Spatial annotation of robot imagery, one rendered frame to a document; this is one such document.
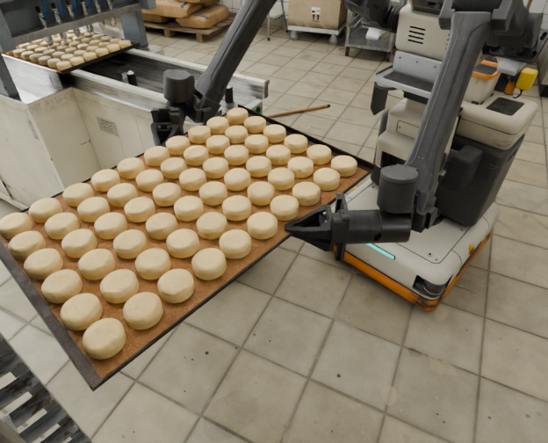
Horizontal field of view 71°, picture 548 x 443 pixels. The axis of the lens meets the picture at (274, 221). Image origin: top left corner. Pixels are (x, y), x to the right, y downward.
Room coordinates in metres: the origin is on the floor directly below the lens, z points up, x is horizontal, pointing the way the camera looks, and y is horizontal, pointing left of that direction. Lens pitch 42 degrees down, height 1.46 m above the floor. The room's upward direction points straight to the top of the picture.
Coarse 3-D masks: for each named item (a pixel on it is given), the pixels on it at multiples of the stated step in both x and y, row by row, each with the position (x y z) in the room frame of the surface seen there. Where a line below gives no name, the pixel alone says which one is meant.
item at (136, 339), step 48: (192, 144) 0.75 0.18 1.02; (240, 144) 0.75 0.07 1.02; (96, 192) 0.58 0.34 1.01; (144, 192) 0.58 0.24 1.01; (192, 192) 0.58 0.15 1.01; (240, 192) 0.58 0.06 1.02; (288, 192) 0.57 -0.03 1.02; (336, 192) 0.57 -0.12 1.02; (0, 240) 0.46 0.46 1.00; (48, 240) 0.46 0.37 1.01; (96, 288) 0.36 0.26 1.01; (144, 288) 0.36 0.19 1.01; (144, 336) 0.28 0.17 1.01
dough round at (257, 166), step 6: (258, 156) 0.66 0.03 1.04; (264, 156) 0.66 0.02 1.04; (252, 162) 0.65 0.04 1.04; (258, 162) 0.65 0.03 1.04; (264, 162) 0.65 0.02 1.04; (270, 162) 0.65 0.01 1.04; (252, 168) 0.63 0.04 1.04; (258, 168) 0.63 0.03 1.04; (264, 168) 0.63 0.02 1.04; (270, 168) 0.64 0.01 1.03; (252, 174) 0.62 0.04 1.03; (258, 174) 0.62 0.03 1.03; (264, 174) 0.62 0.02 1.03
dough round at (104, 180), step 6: (96, 174) 0.62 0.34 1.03; (102, 174) 0.62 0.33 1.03; (108, 174) 0.62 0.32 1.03; (114, 174) 0.61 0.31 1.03; (96, 180) 0.60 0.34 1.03; (102, 180) 0.60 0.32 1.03; (108, 180) 0.60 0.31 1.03; (114, 180) 0.60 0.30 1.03; (96, 186) 0.59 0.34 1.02; (102, 186) 0.59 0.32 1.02; (108, 186) 0.59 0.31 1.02
